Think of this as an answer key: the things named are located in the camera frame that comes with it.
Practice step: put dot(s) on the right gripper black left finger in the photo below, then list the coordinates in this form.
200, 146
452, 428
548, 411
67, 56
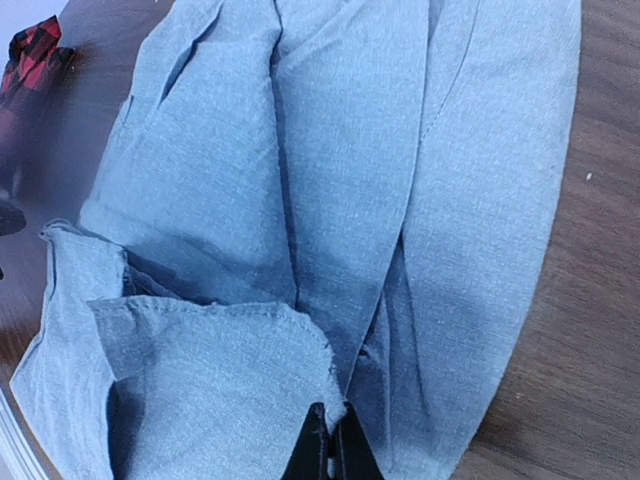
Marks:
309, 458

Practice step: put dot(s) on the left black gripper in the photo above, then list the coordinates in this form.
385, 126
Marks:
12, 219

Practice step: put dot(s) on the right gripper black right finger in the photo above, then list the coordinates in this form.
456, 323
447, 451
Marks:
350, 455

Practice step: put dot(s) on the red black plaid shirt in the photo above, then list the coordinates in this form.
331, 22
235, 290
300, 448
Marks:
36, 62

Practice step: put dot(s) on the grey long sleeve shirt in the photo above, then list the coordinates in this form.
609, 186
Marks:
300, 202

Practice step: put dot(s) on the front aluminium rail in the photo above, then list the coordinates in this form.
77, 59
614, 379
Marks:
15, 451

